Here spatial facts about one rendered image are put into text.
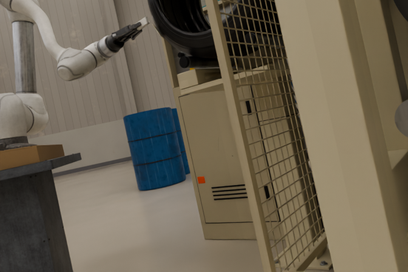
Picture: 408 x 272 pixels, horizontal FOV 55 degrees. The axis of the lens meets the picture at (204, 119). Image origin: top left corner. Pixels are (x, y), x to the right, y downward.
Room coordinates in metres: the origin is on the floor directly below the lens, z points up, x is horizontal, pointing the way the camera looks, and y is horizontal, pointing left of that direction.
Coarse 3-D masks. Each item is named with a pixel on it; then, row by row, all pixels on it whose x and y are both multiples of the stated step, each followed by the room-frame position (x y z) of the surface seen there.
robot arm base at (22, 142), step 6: (6, 138) 1.77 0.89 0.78; (12, 138) 1.78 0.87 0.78; (18, 138) 1.80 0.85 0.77; (24, 138) 1.83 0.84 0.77; (0, 144) 1.74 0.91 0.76; (6, 144) 1.77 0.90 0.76; (12, 144) 1.78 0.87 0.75; (18, 144) 1.78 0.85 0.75; (24, 144) 1.82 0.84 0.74; (30, 144) 1.87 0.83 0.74; (36, 144) 1.91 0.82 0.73; (0, 150) 1.74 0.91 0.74
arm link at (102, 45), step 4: (100, 40) 1.79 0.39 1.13; (104, 40) 1.77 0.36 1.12; (100, 44) 1.78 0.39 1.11; (104, 44) 1.76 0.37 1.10; (100, 48) 1.78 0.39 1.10; (104, 48) 1.77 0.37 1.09; (108, 48) 1.77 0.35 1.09; (100, 52) 1.79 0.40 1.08; (104, 52) 1.78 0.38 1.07; (108, 52) 1.78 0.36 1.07; (112, 52) 1.78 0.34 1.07; (116, 52) 1.80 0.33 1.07; (108, 56) 1.81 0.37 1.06
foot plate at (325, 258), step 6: (282, 252) 1.80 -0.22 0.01; (324, 252) 1.70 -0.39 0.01; (276, 258) 1.74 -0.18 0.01; (282, 258) 1.73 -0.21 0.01; (288, 258) 1.71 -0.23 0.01; (324, 258) 1.63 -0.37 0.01; (330, 258) 1.62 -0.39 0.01; (276, 264) 1.68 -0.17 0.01; (282, 264) 1.66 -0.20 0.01; (288, 264) 1.65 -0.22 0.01; (312, 264) 1.60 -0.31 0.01; (318, 264) 1.59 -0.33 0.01; (324, 264) 1.56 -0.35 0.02; (330, 264) 1.56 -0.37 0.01
